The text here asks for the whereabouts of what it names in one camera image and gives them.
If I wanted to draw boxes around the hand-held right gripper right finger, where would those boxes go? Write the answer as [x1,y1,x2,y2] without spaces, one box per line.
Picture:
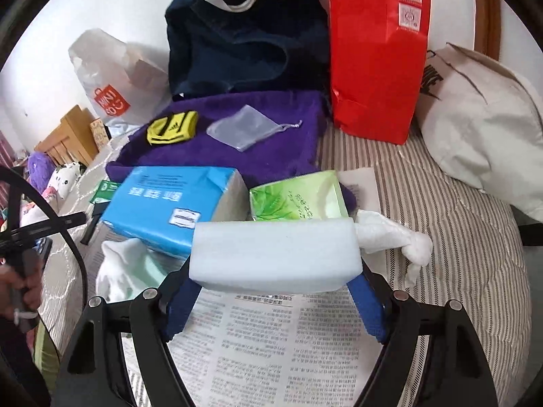
[345,269,499,407]

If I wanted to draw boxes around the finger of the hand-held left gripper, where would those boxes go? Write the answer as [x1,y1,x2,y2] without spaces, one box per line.
[8,213,86,238]

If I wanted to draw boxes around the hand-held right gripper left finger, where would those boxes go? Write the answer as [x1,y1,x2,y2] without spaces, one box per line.
[51,258,202,407]

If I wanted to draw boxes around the green wet wipes pack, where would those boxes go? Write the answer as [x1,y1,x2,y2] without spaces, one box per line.
[90,179,124,206]

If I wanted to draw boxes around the blue tissue pack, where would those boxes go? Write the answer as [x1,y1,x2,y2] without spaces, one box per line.
[100,166,251,259]

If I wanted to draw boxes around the white box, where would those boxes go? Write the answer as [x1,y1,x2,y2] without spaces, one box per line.
[189,216,364,295]

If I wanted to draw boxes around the person's left hand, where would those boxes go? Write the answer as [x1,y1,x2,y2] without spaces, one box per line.
[0,263,43,318]

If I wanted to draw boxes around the white plush toy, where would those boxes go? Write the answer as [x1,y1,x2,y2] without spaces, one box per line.
[44,163,81,200]

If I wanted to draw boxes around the purple plush toy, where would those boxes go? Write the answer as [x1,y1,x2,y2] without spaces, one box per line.
[26,152,54,191]

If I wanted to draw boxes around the white socks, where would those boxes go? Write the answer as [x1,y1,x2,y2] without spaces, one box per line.
[95,238,189,304]

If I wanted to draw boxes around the crumpled white tissue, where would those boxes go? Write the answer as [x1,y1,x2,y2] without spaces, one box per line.
[354,210,433,289]

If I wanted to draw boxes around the newspaper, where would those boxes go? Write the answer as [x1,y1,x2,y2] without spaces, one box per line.
[80,167,408,407]

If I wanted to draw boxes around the patterned book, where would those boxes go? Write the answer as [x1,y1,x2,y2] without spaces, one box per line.
[88,119,112,151]

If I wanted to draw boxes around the green tissue pack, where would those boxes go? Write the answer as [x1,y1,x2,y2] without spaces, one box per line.
[248,170,351,222]

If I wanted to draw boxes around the yellow black pouch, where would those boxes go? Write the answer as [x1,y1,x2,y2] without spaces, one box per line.
[146,111,199,146]

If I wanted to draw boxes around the white plastic shopping bag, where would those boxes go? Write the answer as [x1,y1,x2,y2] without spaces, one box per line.
[68,28,172,128]

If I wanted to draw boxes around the purple towel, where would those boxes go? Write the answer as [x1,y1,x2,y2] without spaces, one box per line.
[105,90,357,217]

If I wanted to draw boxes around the beige canvas bag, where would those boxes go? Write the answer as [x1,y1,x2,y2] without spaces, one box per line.
[413,43,543,223]

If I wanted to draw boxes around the navy blue fabric bag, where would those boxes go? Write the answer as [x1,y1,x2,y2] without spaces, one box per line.
[165,0,332,101]

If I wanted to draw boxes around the red paper bag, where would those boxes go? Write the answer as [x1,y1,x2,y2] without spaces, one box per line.
[326,0,431,145]

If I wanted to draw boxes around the wooden headboard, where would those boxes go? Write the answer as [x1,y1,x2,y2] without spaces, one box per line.
[473,0,503,60]

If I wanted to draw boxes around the black cable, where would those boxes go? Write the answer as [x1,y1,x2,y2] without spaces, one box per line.
[0,165,90,302]

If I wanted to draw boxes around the black strap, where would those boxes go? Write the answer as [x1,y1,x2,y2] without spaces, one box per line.
[80,203,107,247]

